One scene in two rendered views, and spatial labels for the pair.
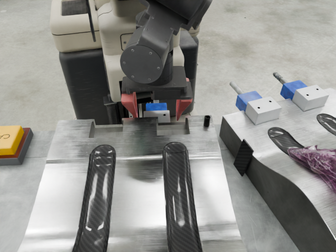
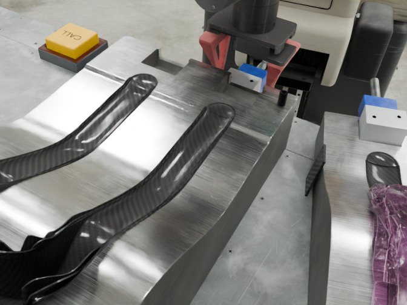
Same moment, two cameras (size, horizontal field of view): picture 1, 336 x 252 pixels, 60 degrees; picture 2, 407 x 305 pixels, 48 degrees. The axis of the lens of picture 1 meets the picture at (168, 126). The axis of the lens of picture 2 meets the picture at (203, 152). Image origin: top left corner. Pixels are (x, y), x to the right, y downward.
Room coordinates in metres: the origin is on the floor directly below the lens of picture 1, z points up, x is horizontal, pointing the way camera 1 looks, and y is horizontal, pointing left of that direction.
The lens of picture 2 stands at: (-0.07, -0.20, 1.23)
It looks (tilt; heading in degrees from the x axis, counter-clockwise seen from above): 45 degrees down; 29
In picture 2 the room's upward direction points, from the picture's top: 4 degrees clockwise
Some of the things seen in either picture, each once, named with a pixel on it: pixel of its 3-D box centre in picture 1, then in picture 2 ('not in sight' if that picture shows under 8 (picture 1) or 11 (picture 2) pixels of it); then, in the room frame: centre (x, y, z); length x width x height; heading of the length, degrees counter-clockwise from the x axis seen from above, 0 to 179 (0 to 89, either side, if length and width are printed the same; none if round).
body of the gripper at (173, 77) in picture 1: (156, 67); (254, 9); (0.42, 0.02, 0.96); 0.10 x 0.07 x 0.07; 93
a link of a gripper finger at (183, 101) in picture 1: (170, 100); (264, 63); (0.42, 0.00, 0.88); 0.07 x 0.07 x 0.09; 3
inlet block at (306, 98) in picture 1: (292, 89); not in sight; (0.50, -0.26, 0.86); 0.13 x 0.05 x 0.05; 20
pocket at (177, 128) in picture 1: (172, 133); (238, 98); (0.35, -0.01, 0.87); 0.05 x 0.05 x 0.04; 3
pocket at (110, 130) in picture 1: (108, 135); (166, 72); (0.34, 0.10, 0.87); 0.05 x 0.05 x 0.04; 3
